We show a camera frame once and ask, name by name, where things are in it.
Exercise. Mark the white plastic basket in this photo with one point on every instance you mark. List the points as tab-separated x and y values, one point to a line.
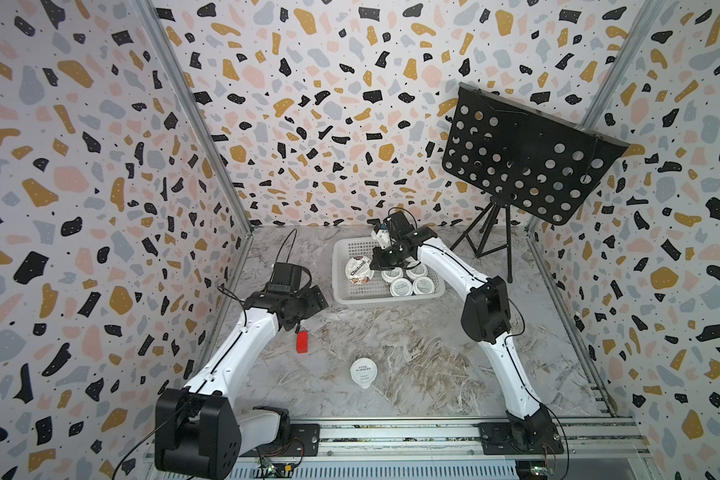
375	292

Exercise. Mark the white teardrop lid yogurt cup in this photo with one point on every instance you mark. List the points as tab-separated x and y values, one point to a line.
363	372

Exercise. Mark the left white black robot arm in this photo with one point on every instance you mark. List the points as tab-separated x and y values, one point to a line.
197	432

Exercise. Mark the Chobani yogurt cup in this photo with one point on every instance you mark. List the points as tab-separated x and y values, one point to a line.
358	270

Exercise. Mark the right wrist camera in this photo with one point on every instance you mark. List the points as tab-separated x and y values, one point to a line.
381	235

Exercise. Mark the aluminium front rail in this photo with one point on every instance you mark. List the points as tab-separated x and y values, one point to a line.
457	448

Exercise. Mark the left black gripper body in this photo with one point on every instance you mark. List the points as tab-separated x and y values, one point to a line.
306	303

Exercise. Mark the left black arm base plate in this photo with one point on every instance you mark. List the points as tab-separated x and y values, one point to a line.
294	441

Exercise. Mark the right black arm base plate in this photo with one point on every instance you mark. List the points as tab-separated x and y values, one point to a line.
506	438

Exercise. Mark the red tag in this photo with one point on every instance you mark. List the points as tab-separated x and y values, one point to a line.
302	342

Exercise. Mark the black perforated music stand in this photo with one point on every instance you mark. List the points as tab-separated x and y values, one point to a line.
523	158

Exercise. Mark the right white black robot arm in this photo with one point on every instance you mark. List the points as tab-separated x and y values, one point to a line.
485	319

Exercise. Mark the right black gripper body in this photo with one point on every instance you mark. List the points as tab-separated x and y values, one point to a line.
386	258

